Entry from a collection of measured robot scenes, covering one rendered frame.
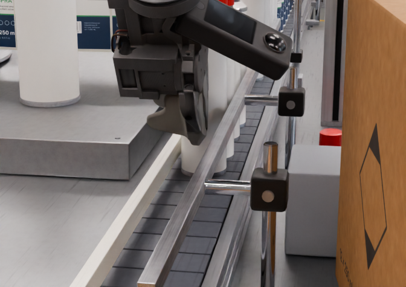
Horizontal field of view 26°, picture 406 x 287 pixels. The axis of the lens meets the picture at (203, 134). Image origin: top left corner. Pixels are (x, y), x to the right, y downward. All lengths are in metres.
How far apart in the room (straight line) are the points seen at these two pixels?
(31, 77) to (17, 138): 0.17
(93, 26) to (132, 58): 0.66
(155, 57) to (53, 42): 0.46
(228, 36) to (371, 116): 0.23
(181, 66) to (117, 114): 0.42
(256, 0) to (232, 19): 0.58
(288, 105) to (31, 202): 0.33
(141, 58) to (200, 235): 0.18
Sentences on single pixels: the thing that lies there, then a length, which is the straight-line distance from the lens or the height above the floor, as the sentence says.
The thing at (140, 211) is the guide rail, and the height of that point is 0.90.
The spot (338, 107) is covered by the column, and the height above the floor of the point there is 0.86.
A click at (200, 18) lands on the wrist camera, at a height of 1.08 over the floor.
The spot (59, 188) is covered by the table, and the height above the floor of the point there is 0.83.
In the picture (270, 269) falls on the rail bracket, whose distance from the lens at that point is 0.75.
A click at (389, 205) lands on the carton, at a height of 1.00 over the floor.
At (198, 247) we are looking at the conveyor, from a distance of 0.80.
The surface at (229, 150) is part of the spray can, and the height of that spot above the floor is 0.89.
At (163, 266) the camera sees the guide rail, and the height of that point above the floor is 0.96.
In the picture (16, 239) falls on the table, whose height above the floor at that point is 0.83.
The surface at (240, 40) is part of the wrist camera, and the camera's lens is 0.83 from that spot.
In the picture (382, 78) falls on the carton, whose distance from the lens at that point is 0.60.
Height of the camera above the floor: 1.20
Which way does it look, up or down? 16 degrees down
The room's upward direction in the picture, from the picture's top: straight up
